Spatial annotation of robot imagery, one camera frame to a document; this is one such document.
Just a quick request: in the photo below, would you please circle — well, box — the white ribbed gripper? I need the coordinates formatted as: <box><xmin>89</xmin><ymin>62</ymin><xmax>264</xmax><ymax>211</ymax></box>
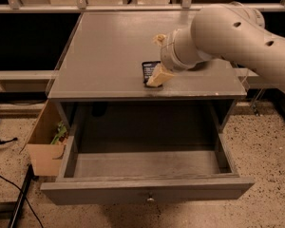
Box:
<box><xmin>146</xmin><ymin>29</ymin><xmax>189</xmax><ymax>87</ymax></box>

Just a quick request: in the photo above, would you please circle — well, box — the dark blue rxbar wrapper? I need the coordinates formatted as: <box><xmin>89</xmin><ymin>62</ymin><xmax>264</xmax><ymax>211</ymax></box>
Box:
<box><xmin>142</xmin><ymin>61</ymin><xmax>160</xmax><ymax>86</ymax></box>

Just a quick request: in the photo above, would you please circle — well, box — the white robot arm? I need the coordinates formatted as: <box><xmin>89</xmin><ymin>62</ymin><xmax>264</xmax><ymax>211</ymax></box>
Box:
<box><xmin>146</xmin><ymin>2</ymin><xmax>285</xmax><ymax>93</ymax></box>

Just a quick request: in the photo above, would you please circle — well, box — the open grey top drawer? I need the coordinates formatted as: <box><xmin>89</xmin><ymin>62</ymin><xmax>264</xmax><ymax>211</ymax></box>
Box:
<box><xmin>40</xmin><ymin>102</ymin><xmax>256</xmax><ymax>206</ymax></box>

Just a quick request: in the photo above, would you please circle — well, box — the small metal drawer knob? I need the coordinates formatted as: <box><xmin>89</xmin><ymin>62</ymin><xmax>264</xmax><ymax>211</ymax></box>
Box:
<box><xmin>146</xmin><ymin>193</ymin><xmax>155</xmax><ymax>202</ymax></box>

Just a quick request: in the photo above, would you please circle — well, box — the grey wooden cabinet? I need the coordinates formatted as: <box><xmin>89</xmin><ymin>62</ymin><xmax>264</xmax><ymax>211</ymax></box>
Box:
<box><xmin>48</xmin><ymin>11</ymin><xmax>246</xmax><ymax>133</ymax></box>

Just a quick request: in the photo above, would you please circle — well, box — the green item in box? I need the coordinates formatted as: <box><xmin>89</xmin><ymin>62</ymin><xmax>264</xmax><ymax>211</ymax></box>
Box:
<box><xmin>51</xmin><ymin>122</ymin><xmax>67</xmax><ymax>144</ymax></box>

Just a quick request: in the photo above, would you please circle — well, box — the brown cardboard box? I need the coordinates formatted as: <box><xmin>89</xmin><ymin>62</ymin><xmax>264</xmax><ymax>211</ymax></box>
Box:
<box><xmin>25</xmin><ymin>101</ymin><xmax>65</xmax><ymax>177</ymax></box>

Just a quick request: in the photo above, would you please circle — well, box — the black bar on floor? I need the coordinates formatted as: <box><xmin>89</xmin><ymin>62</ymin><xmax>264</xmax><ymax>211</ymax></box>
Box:
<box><xmin>8</xmin><ymin>165</ymin><xmax>33</xmax><ymax>228</ymax></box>

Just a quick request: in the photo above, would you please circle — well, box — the upper metal rail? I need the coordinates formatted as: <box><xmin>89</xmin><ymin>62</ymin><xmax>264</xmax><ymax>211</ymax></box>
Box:
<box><xmin>0</xmin><ymin>3</ymin><xmax>285</xmax><ymax>13</ymax></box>

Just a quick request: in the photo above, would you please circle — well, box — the black floor cable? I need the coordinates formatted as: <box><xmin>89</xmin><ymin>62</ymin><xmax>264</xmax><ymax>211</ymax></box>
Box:
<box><xmin>0</xmin><ymin>167</ymin><xmax>44</xmax><ymax>228</ymax></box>

